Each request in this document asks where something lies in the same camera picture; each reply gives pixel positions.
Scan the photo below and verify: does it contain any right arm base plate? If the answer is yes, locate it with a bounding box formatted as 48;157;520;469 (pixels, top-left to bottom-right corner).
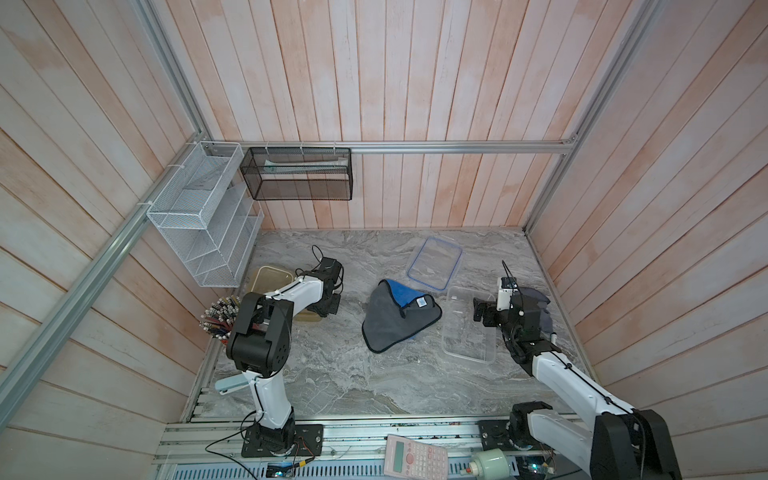
477;419;516;451

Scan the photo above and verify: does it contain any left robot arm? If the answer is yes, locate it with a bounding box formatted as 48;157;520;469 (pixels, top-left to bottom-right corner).
226;257;343;434

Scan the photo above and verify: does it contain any black mesh basket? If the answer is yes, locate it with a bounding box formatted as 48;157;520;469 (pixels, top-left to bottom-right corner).
240;146;354;201

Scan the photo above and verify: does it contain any pink calculator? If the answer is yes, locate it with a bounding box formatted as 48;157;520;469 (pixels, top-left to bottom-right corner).
383;435;449;480

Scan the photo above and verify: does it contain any white wire mesh shelf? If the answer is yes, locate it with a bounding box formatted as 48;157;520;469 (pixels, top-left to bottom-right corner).
147;141;264;289

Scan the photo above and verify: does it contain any clear lunch box blue rim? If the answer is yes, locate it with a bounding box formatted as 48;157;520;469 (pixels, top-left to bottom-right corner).
440;287;497;367

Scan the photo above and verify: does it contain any yellow lunch box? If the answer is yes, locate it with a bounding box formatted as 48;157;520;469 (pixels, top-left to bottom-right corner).
247;266;322;322

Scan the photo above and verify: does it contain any grey cloth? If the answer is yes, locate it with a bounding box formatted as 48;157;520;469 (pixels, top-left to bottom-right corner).
520;287;554;337

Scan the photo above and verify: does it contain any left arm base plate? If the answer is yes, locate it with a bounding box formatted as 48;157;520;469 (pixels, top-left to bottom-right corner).
241;423;324;458

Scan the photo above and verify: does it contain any light blue pencil case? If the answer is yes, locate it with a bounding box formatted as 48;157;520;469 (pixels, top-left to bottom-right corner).
214;372;250;395

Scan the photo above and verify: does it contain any blue cloth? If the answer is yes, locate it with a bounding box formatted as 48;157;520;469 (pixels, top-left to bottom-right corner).
361;279;443;354

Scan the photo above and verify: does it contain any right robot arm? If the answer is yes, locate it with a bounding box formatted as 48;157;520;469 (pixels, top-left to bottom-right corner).
473;287;682;479

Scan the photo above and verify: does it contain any red pencil cup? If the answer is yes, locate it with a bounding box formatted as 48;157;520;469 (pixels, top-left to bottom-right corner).
199;296;240;345

